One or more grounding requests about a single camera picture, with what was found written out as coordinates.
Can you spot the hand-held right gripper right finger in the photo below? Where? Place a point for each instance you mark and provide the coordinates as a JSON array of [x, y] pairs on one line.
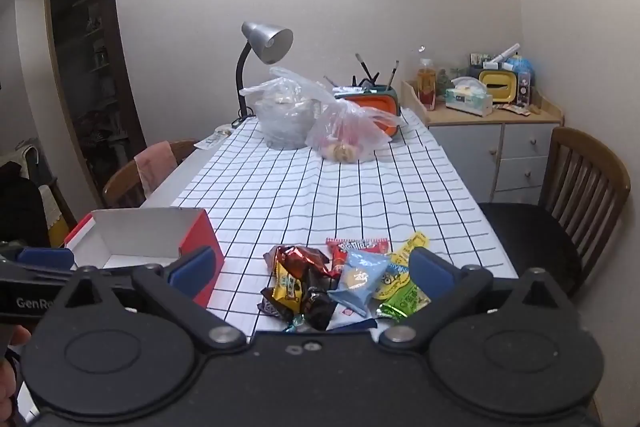
[[425, 271]]

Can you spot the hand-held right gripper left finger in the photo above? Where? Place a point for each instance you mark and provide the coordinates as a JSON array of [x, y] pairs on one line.
[[190, 268]]

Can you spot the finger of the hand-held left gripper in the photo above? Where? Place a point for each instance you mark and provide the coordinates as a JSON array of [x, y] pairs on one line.
[[47, 257]]

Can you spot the green snack packet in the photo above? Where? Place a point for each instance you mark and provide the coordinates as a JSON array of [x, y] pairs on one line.
[[405, 302]]

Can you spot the red and white cardboard box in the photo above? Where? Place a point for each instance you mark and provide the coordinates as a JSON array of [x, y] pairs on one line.
[[140, 232]]

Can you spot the blue snack packet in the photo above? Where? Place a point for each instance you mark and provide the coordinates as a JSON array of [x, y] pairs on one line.
[[357, 279]]

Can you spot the red lion snack packet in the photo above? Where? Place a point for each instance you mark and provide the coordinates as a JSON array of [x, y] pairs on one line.
[[357, 245]]

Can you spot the shiny brown cookie packet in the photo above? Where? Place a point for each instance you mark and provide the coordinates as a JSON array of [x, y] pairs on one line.
[[300, 259]]

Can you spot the person's left hand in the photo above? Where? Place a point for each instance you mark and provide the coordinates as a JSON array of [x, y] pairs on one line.
[[10, 382]]

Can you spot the yellow cartoon snack packet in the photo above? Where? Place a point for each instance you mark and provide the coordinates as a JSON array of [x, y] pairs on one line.
[[392, 279]]

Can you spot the chair with black jacket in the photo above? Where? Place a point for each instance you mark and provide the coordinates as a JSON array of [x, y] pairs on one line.
[[52, 212]]

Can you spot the black jacket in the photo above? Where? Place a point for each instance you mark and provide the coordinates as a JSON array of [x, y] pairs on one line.
[[20, 207]]

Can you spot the white snack packet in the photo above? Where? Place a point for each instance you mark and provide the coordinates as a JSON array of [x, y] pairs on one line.
[[350, 318]]

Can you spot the yellow and brown snack packet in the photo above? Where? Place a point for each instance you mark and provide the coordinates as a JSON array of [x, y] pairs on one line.
[[285, 294]]

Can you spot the pink cloth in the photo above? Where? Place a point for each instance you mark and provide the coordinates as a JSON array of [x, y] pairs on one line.
[[155, 167]]

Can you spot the black snack packet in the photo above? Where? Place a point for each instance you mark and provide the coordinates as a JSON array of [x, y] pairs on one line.
[[317, 302]]

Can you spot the wooden chair with black seat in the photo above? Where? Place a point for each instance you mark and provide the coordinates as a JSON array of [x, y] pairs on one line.
[[530, 232]]

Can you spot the white and wood cabinet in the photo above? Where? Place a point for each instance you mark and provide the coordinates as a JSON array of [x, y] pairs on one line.
[[465, 147]]

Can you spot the flat printed packet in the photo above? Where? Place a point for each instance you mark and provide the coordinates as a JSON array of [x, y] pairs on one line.
[[215, 139]]

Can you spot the white checked tablecloth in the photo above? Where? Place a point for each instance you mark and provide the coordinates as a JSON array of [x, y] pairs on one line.
[[300, 197]]

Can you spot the pinkish plastic bag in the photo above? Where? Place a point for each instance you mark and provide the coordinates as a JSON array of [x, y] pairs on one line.
[[345, 132]]

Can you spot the wooden desktop organiser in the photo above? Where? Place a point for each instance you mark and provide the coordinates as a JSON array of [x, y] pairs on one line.
[[415, 107]]

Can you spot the tissue pack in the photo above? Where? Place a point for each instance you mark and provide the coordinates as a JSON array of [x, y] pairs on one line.
[[470, 99]]

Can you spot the clear plastic bag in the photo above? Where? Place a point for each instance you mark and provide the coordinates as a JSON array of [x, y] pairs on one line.
[[285, 117]]

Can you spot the orange drink bottle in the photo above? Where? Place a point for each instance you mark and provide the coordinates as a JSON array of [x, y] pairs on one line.
[[426, 82]]

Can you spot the paint brush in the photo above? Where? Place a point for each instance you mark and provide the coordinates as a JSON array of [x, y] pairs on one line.
[[393, 74], [362, 67]]

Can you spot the blue globe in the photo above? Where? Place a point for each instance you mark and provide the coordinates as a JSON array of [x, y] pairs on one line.
[[524, 69]]

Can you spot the white tube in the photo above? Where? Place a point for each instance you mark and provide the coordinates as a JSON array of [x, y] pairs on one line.
[[507, 53]]

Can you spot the silver desk lamp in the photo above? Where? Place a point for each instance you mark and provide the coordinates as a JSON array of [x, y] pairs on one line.
[[265, 39]]

